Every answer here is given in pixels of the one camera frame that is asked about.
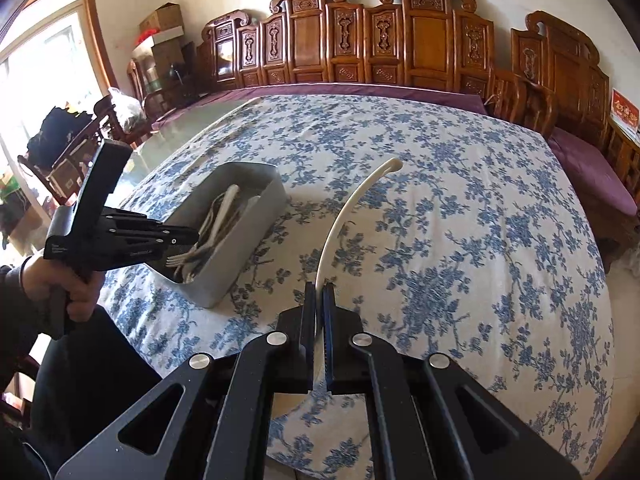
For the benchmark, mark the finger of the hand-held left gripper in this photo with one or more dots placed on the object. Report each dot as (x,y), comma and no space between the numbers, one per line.
(175,240)

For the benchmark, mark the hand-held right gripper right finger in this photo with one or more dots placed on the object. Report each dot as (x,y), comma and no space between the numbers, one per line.
(328,325)

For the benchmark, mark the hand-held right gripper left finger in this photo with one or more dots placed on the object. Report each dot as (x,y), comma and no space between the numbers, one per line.
(310,325)

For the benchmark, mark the grey metal tray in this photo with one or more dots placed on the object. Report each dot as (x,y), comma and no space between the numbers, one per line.
(250,240)

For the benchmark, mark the long white plastic spoon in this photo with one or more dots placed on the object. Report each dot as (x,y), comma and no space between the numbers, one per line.
(340,220)

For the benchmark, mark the person's left forearm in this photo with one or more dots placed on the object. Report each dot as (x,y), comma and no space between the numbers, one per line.
(10,290)

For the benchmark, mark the person's left hand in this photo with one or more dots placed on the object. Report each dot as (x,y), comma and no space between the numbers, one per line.
(85,295)

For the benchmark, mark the wooden chair with bag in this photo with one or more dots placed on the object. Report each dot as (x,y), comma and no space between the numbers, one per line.
(55,175)

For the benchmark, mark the dark wooden chair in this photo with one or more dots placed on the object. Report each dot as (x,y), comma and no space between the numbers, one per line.
(117,130)

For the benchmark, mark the black bag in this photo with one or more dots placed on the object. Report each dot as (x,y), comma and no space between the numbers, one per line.
(60,132)

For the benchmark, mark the clear plastic bag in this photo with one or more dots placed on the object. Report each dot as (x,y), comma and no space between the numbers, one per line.
(127,110)

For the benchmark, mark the wooden glass cabinet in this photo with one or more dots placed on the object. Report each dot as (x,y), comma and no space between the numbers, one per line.
(160,95)

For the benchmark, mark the blue floral tablecloth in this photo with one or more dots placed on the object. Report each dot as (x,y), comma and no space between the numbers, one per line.
(450,260)

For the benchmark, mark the wooden framed window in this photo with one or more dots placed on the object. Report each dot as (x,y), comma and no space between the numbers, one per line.
(45,60)

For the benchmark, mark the person's black pants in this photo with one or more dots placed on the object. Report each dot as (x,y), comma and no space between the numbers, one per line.
(90,385)

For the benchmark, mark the small cardboard box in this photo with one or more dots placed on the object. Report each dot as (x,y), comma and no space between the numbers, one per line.
(161,17)

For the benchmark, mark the long purple sofa cushion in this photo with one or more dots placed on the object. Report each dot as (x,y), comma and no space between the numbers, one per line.
(350,91)

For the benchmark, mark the long carved wooden sofa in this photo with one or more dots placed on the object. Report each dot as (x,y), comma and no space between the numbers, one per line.
(350,35)

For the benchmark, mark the wooden dining chair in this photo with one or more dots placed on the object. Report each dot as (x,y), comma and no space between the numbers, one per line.
(542,110)
(507,95)

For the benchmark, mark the purple armchair cushion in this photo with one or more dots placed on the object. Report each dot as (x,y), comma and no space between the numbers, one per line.
(590,170)

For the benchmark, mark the carved wooden armchair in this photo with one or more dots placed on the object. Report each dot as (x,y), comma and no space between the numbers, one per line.
(565,70)

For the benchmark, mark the red gift box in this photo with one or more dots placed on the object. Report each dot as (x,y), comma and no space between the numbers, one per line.
(626,112)

